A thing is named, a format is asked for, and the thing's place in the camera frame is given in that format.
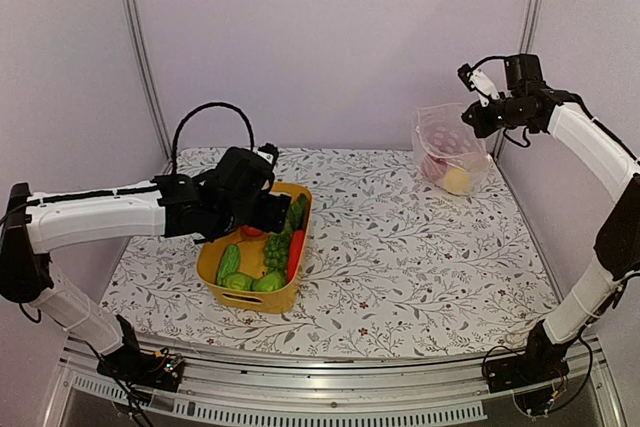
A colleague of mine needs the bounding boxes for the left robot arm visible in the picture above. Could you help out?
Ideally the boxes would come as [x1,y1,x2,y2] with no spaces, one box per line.
[1,171,291,381]

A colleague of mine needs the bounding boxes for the clear zip top bag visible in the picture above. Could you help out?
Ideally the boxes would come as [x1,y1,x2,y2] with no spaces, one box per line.
[411,103,491,196]

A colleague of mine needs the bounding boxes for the green toy cucumber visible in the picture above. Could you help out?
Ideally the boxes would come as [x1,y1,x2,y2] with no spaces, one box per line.
[216,244,241,286]

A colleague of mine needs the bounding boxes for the right black cable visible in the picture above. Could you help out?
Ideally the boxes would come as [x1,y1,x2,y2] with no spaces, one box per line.
[469,54,640,168]

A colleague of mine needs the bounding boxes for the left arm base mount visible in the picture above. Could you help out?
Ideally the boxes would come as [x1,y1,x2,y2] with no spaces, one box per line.
[97,315,185,393]

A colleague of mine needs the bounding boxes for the green toy lime right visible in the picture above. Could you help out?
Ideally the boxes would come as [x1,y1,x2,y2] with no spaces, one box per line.
[251,270,287,293]

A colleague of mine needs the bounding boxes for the yellow plastic basket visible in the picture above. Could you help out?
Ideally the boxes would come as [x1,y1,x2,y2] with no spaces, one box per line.
[196,182,313,314]

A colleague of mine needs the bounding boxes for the front aluminium rail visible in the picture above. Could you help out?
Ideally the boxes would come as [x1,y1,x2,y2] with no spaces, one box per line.
[43,335,631,426]

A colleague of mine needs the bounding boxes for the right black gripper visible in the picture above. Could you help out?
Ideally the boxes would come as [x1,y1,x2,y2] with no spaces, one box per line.
[463,93,534,137]

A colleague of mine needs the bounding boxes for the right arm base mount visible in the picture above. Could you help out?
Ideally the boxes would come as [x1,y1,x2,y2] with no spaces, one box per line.
[481,321,575,417]

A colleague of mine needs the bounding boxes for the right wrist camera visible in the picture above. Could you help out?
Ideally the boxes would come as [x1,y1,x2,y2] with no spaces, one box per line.
[457,64,500,107]

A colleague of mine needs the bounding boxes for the left aluminium frame post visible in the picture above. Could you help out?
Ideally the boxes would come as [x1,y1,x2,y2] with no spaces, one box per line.
[122,0,171,158]

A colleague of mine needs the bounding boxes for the left black cable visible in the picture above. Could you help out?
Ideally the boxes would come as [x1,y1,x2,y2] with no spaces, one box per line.
[169,101,257,178]

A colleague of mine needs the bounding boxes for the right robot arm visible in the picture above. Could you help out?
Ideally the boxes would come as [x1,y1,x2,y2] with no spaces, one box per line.
[461,88,639,383]

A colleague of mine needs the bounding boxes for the orange toy carrot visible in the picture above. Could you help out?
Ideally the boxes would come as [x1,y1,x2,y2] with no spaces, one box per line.
[287,230,306,282]

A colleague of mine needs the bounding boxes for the green toy grapes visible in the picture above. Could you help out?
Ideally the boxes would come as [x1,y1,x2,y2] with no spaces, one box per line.
[263,233,292,271]

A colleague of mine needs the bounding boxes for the green toy lettuce leaf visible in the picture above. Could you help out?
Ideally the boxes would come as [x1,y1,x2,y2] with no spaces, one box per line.
[282,194,309,235]

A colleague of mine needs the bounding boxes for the red toy tomato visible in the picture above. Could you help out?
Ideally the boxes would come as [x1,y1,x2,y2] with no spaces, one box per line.
[241,226,264,238]

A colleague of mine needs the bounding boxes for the yellow toy lemon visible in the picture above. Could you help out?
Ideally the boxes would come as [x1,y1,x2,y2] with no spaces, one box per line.
[442,168,471,195]

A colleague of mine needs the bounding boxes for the black cable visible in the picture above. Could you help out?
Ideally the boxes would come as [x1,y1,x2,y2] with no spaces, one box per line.
[169,101,257,178]
[469,54,640,168]

